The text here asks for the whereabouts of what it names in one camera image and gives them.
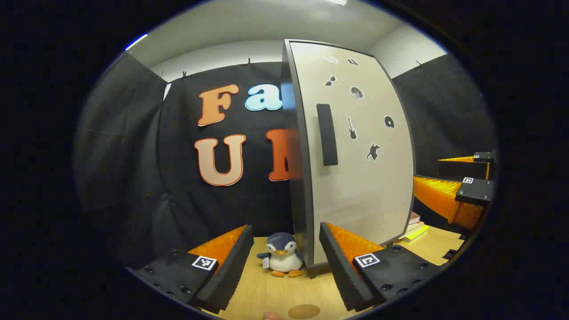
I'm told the grey cabinet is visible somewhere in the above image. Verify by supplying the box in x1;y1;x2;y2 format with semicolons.
281;39;416;278

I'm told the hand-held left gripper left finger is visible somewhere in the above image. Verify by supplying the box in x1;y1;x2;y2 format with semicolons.
133;224;255;312

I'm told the black cabinet door handle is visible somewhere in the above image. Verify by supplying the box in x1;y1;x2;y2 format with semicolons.
317;104;338;166

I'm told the light grey cabinet door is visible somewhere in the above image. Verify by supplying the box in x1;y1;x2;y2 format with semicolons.
289;41;416;266

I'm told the blue white penguin plush toy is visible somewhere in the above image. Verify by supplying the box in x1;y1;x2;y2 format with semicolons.
256;232;305;278

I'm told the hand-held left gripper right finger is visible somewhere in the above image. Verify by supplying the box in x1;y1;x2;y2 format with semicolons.
319;221;445;312

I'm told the yellow cover book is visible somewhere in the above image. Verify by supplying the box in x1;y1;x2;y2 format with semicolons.
397;221;430;245

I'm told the black backdrop cloth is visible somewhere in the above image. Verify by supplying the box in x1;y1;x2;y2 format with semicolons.
73;53;496;267

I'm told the round brown coaster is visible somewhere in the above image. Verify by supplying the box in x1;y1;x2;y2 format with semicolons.
288;304;321;320

